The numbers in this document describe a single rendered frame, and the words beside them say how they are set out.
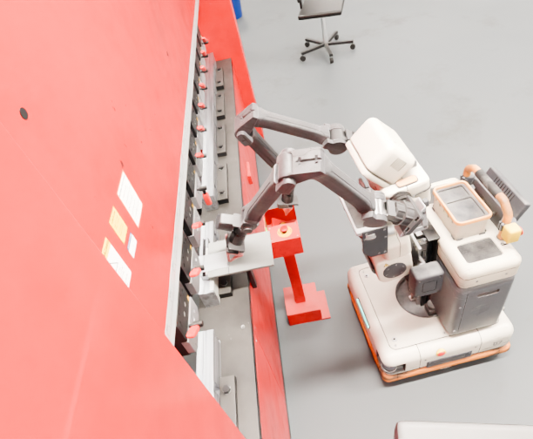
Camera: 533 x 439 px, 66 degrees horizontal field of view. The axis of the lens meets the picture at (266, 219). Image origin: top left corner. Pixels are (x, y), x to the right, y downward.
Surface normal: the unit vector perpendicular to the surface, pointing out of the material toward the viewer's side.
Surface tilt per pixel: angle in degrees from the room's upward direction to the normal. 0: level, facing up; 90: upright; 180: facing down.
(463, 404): 0
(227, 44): 90
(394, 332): 0
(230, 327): 0
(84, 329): 90
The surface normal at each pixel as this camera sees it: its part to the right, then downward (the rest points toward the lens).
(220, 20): 0.09, 0.70
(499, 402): -0.20, -0.68
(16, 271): 0.98, -0.21
